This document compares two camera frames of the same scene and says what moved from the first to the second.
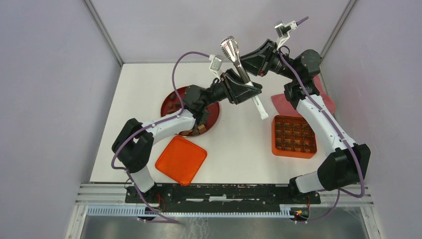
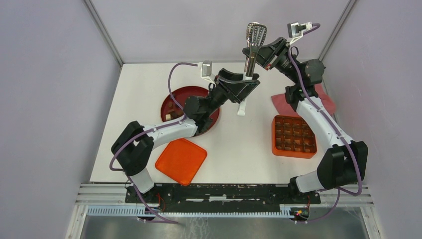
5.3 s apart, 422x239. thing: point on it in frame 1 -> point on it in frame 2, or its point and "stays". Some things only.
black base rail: (222, 197) stays
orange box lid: (181, 160) stays
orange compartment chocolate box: (292, 136) stays
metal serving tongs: (230, 45) -> (256, 35)
